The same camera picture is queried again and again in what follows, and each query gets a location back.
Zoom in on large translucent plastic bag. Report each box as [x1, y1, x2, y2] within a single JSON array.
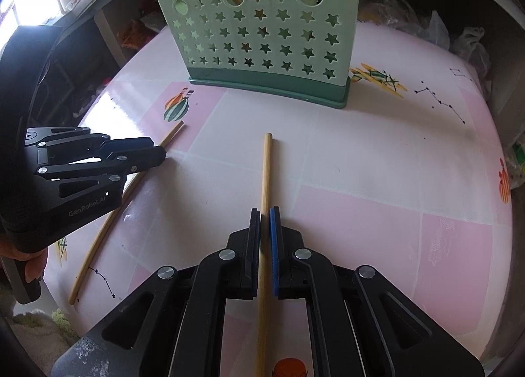
[[359, 0, 452, 50]]

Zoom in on white plastic bag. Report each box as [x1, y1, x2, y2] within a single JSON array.
[[451, 27, 493, 78]]

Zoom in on green fuzzy rug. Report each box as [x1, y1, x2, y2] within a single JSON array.
[[8, 307, 80, 347]]

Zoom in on wooden chopstick pair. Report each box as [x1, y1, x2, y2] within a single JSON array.
[[256, 132, 274, 377]]

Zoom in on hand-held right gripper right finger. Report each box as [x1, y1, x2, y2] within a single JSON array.
[[269, 207, 485, 377]]

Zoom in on green star-cutout utensil holder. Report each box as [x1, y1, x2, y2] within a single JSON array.
[[149, 0, 364, 110]]

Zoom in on orange snack packets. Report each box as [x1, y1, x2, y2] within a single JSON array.
[[118, 18, 158, 50]]

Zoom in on person's left hand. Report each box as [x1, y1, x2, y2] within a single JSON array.
[[0, 243, 49, 284]]

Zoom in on grey concrete counter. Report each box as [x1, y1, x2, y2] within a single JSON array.
[[49, 0, 165, 70]]

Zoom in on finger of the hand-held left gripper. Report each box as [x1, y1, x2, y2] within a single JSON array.
[[25, 127, 158, 165], [39, 147, 167, 198]]

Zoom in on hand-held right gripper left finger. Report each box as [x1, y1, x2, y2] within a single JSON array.
[[51, 208, 262, 377]]

